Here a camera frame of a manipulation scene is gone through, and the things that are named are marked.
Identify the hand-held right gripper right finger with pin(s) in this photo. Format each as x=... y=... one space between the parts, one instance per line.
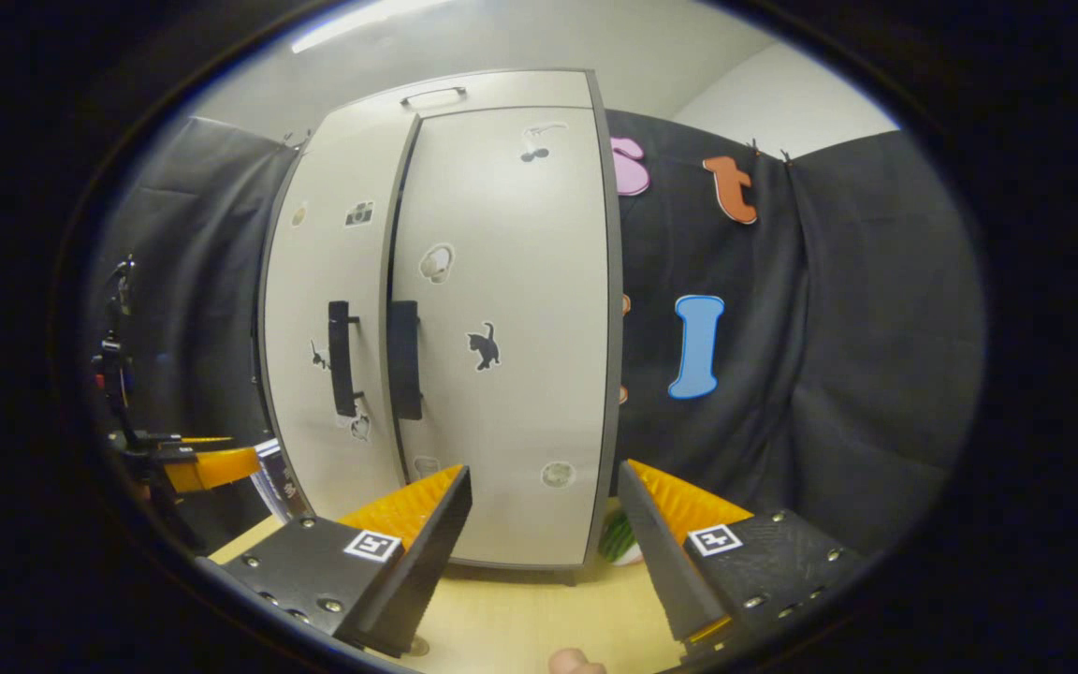
x=661 y=562

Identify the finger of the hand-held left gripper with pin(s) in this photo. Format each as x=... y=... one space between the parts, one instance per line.
x=216 y=468
x=165 y=446

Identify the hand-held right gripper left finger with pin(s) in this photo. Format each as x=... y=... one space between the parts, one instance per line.
x=427 y=562

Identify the round brown coaster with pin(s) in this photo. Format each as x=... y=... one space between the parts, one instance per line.
x=418 y=646

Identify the white cabinet door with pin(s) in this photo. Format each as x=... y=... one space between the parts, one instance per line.
x=305 y=281
x=520 y=281

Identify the white and grey cabinet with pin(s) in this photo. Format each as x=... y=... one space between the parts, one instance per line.
x=615 y=309

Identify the white cabinet drawer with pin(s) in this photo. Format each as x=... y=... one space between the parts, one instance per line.
x=502 y=91

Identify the green striped object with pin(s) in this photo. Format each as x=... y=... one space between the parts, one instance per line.
x=620 y=543

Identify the dark printed box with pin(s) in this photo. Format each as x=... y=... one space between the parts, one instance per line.
x=279 y=482

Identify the black backdrop cloth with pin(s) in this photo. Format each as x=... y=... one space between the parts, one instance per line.
x=829 y=374

